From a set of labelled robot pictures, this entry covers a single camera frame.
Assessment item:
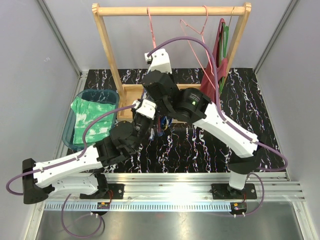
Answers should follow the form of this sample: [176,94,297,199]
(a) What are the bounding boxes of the blue patterned trousers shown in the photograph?
[142,91,175,141]

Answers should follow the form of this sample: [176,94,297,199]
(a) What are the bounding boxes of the pink wire hanger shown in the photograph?
[146,7,157,49]
[179,5,217,87]

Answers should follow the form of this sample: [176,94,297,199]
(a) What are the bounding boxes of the green tie-dye trousers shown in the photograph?
[70,96,116,145]

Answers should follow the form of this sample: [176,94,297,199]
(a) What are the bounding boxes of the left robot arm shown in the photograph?
[22,112,155,205]

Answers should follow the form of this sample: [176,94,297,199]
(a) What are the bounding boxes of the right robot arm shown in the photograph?
[142,70,261,199]

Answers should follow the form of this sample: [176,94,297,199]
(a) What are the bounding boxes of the green hanger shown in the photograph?
[218,18,229,94]

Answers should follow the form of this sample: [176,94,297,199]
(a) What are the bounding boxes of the wooden clothes rack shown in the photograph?
[92,2,252,107]

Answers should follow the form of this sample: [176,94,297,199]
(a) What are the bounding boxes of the maroon tank top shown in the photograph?
[200,21,222,103]

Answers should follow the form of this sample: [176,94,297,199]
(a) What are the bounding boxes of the blue transparent plastic bin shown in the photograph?
[62,89,119,152]

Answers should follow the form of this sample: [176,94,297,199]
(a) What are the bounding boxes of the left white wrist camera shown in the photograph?
[132,99,157,120]

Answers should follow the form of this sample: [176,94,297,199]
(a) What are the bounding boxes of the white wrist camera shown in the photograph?
[144,48,172,74]
[132,99,157,120]

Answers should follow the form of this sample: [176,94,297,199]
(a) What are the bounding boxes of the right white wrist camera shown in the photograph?
[144,48,172,74]

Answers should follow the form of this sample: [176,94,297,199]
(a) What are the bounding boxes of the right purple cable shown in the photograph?
[147,36,289,217]

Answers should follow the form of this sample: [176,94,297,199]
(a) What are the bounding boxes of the purple cable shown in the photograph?
[5,104,138,237]
[147,36,289,217]

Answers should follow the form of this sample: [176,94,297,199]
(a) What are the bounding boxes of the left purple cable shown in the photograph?
[5,104,138,237]

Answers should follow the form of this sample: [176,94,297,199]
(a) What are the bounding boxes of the aluminium mounting rail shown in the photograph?
[41,172,305,212]

